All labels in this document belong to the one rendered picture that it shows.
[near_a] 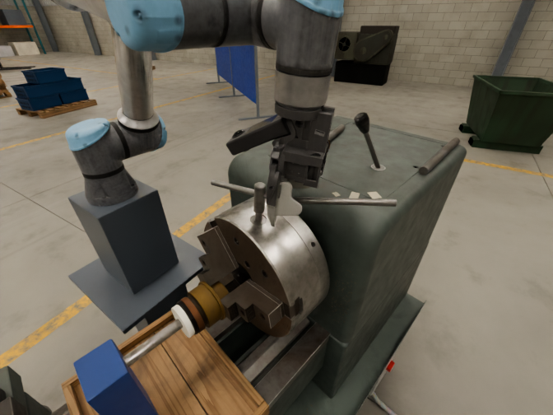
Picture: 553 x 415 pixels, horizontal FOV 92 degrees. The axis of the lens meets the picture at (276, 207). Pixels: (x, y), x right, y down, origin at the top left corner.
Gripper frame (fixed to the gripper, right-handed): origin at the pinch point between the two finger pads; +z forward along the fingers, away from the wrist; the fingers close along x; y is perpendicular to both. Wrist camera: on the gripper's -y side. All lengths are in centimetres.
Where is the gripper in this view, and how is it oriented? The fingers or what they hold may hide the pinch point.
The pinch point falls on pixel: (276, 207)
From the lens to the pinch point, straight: 51.5
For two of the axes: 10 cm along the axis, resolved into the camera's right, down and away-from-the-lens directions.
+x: 2.9, -5.8, 7.6
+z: -0.7, 7.8, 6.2
